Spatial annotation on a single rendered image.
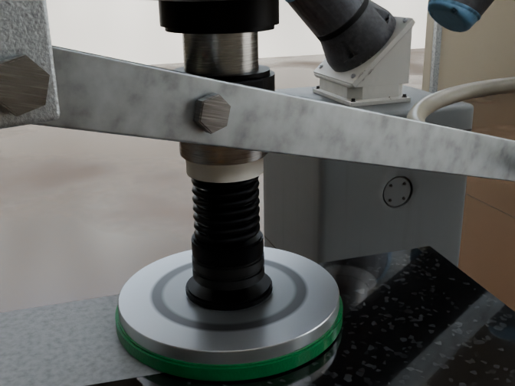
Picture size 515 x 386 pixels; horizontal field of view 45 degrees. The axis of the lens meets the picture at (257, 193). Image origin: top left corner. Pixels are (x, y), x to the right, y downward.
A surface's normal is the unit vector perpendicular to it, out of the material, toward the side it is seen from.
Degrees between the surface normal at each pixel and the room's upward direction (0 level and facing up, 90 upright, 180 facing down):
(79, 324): 0
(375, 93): 90
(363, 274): 0
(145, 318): 0
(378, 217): 90
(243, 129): 90
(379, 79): 90
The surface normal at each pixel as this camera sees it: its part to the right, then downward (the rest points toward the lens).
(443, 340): -0.02, -0.94
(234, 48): 0.36, 0.30
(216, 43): -0.02, 0.33
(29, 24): 0.62, 0.25
